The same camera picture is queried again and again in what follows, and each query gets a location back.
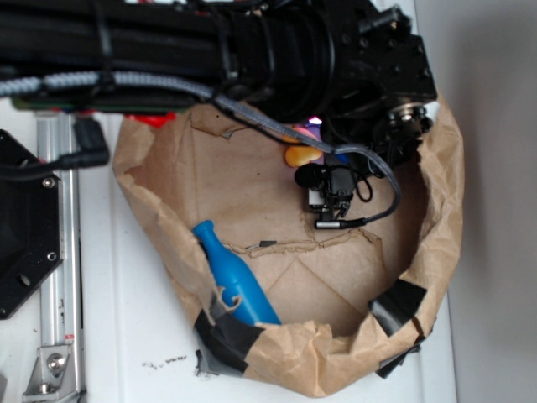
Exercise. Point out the brown paper bag tray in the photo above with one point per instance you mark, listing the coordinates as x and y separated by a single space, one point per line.
348 300

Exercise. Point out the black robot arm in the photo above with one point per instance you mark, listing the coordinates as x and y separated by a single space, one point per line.
265 64

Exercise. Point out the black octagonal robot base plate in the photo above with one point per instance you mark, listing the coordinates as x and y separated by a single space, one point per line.
30 237

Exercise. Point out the blue plastic bottle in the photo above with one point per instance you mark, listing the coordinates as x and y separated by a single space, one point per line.
240 287

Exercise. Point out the red object under arm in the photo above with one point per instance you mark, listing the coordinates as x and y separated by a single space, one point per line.
155 121

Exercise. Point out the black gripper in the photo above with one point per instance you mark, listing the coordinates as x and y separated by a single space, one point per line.
382 81

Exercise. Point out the yellow rubber duck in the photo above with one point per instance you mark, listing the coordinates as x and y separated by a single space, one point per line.
297 156

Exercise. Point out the aluminium extrusion rail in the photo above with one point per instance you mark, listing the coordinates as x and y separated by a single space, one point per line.
59 370

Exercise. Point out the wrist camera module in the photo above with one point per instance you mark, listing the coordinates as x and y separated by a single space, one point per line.
330 190

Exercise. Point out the black angled cable plug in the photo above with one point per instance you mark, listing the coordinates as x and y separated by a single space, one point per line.
93 151

